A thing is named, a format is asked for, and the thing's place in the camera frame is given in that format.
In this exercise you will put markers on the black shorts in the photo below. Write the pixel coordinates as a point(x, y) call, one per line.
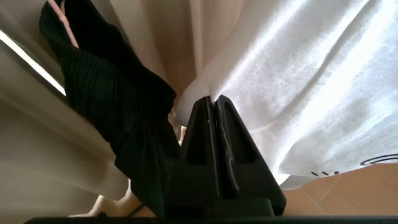
point(109, 93)

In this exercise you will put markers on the pink clothes hanger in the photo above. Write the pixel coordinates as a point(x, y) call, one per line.
point(66, 28)

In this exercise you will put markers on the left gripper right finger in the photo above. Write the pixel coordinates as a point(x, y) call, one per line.
point(258, 183)

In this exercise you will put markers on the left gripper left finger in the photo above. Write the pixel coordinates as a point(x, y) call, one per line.
point(196, 180)

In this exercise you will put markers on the white garment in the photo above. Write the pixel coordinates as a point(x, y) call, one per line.
point(311, 77)

